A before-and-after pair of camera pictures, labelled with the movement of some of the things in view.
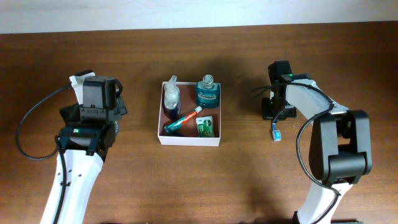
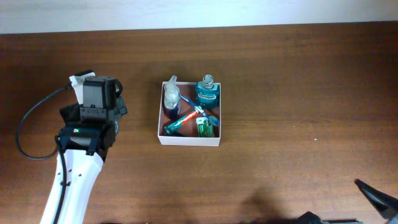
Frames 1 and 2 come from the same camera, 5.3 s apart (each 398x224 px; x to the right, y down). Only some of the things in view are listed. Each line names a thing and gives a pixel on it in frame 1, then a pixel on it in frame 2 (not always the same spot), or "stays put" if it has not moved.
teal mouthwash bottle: x=208 y=92 stays put
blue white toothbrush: x=277 y=134 -> x=212 y=120
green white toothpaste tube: x=176 y=124 stays put
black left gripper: x=72 y=114 stays put
